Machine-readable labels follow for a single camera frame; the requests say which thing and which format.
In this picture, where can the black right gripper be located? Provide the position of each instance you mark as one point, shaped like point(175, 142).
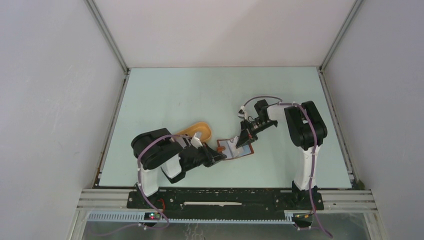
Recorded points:
point(244, 133)

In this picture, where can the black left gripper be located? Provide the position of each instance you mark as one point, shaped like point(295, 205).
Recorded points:
point(212, 157)

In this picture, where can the white striped credit cards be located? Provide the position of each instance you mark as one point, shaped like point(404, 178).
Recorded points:
point(232, 145)

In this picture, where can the brown leather card holder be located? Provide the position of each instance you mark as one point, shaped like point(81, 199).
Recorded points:
point(222, 147)

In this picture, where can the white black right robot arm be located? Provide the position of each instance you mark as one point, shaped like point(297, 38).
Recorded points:
point(306, 128)

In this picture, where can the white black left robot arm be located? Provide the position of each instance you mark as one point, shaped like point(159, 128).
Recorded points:
point(172, 154)

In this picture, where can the orange plastic tray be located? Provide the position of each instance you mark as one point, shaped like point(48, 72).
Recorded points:
point(202, 127)

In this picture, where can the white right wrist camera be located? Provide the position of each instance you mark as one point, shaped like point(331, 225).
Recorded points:
point(243, 114)

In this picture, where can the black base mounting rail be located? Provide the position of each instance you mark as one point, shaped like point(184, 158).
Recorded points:
point(228, 204)

